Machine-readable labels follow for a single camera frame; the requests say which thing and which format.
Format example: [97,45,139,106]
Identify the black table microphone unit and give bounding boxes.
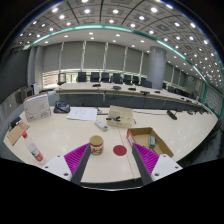
[166,109,178,121]

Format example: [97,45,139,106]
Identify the long curved conference desk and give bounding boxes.
[53,81,214,115]

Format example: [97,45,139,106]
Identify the black box device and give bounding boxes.
[9,116,23,129]

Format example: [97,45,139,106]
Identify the white remote control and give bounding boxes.
[93,119,109,132]

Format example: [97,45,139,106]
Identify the round ceiling lights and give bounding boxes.
[18,0,224,84]

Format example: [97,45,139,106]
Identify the red and yellow mug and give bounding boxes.
[88,134,105,156]

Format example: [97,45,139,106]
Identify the white paper sheets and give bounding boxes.
[66,106,99,122]

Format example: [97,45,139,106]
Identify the open cardboard box red side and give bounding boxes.
[126,126,175,159]

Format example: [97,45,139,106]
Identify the teal eraser block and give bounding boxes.
[148,135,157,149]

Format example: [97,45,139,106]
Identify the black desk device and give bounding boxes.
[53,100,71,114]

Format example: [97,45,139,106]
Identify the clear red-capped water bottle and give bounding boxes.
[21,131,45,163]

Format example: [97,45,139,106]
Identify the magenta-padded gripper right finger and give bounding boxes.
[131,142,184,186]

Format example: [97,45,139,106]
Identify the row of black office chairs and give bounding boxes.
[57,71,188,95]

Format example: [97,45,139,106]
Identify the flat brown cardboard sheet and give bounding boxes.
[6,121,31,147]

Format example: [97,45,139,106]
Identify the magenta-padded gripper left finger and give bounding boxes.
[42,142,92,186]

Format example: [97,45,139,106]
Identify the flat round red coaster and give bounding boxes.
[112,144,128,157]

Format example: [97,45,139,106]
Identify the beige cardboard box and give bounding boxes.
[106,105,134,129]

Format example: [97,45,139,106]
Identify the white cardboard box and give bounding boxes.
[23,92,52,123]

